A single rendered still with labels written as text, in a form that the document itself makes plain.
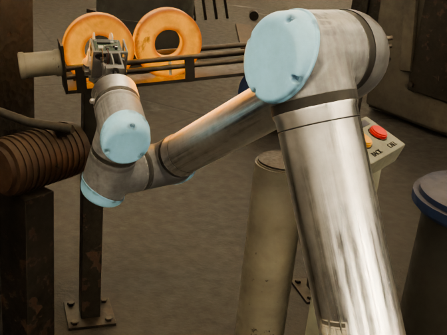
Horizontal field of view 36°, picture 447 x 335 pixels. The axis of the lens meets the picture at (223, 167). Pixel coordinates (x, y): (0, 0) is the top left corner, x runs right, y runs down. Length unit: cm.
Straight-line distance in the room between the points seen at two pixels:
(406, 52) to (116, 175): 247
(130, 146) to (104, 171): 8
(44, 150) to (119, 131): 33
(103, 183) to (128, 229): 96
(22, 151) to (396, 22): 251
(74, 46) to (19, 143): 24
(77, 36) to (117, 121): 36
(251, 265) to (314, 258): 71
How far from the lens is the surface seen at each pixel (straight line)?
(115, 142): 125
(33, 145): 152
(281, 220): 152
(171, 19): 158
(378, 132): 151
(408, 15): 358
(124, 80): 134
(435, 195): 172
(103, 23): 155
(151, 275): 204
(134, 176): 135
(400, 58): 361
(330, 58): 88
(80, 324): 183
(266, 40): 89
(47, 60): 155
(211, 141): 124
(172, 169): 136
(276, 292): 162
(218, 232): 230
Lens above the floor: 107
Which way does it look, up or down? 22 degrees down
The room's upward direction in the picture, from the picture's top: 6 degrees clockwise
